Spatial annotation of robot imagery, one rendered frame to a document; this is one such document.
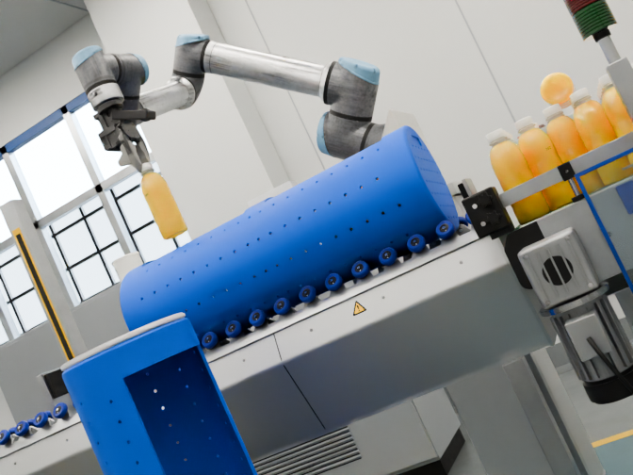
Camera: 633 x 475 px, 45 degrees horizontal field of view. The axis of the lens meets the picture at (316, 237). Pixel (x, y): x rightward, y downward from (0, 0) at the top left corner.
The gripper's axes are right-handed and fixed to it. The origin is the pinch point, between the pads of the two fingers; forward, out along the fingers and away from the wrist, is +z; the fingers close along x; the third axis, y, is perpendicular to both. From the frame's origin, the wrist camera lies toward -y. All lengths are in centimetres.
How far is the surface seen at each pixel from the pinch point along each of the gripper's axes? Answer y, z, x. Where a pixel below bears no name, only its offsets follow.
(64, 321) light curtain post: 72, 20, -35
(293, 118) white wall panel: 40, -64, -273
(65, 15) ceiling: 148, -201, -259
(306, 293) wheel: -29, 50, 6
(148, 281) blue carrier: 9.2, 29.0, 7.5
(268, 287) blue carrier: -21, 45, 7
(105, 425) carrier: 1, 58, 56
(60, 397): 59, 45, -3
